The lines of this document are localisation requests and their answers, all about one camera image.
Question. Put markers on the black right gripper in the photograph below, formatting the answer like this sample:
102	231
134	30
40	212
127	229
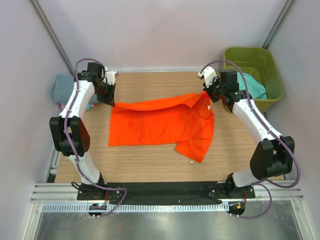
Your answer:
216	81

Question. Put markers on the aluminium frame rail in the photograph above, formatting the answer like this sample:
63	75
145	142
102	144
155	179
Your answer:
65	193

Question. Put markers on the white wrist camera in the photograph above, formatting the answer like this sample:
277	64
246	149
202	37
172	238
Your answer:
209	75
109	76

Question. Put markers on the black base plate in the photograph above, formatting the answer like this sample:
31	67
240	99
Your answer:
164	193

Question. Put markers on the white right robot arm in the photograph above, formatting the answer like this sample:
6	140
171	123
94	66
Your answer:
273	153

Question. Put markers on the grey-blue folded t-shirt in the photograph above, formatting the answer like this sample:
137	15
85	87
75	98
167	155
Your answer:
63	89

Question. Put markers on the teal t-shirt in bin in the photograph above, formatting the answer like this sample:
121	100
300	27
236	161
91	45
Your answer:
255	89

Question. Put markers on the slotted cable duct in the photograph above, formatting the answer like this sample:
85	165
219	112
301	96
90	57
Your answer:
90	207

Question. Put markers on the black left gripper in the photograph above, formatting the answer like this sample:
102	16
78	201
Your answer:
110	100

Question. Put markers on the green plastic bin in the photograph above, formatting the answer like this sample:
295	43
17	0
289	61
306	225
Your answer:
259	64

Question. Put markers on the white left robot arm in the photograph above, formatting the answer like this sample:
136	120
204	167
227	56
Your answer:
69	134

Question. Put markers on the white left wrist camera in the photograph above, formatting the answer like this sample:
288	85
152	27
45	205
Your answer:
109	76

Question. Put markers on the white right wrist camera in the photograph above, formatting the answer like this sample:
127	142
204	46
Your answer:
209	75

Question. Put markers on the orange t-shirt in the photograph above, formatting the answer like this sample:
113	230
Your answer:
185	120

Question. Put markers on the pink folded t-shirt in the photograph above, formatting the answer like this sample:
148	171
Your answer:
63	107

